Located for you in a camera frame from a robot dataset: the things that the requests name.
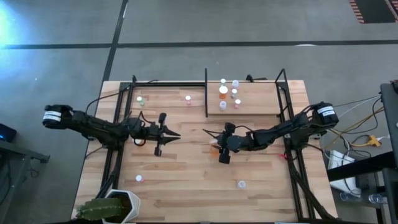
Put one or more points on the black table clamp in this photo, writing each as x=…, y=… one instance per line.
x=249, y=77
x=134, y=79

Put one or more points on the green cactus plant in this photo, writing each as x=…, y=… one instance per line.
x=99, y=209

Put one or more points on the white hexagonal plant pot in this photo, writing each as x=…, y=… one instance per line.
x=133, y=205

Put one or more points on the black device with blue light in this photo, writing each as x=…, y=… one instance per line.
x=7, y=132

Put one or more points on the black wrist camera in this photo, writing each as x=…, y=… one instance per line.
x=153, y=132
x=237, y=143

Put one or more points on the clear plastic bottle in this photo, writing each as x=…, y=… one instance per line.
x=376, y=198

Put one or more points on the pale purple medicine bottle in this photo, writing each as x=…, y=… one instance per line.
x=241, y=184

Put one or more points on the black side desk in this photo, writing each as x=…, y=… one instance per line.
x=390, y=124

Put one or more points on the wide yellow medicine bottle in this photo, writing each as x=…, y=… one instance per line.
x=139, y=178

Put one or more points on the light blue medicine bottle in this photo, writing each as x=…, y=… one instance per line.
x=223, y=81

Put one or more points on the black mat with striped border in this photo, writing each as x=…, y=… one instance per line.
x=373, y=11

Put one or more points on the clear medicine bottle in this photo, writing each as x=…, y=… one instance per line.
x=223, y=105
x=235, y=83

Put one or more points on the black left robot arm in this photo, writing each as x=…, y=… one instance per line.
x=93, y=126

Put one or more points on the black metal table frame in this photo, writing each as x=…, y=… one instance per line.
x=168, y=84

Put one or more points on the white power strip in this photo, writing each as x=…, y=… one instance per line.
x=339, y=157

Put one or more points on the teal bottle with red pills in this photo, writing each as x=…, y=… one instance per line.
x=234, y=92

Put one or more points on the dark side table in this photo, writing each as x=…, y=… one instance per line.
x=18, y=151

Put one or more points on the pink medicine bottle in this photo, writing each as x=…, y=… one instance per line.
x=188, y=98
x=237, y=102

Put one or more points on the green medicine bottle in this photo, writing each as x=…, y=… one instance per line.
x=140, y=99

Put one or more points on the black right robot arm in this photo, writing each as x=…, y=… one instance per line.
x=280, y=132

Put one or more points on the wide orange medicine bottle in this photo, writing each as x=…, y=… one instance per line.
x=223, y=91

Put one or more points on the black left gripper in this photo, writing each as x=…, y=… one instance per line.
x=158, y=151

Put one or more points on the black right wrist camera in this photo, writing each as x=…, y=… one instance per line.
x=237, y=143

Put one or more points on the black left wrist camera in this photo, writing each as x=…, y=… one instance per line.
x=153, y=132

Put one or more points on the yellow plug splitter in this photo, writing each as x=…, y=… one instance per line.
x=374, y=140

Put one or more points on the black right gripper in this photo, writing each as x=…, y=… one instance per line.
x=224, y=158

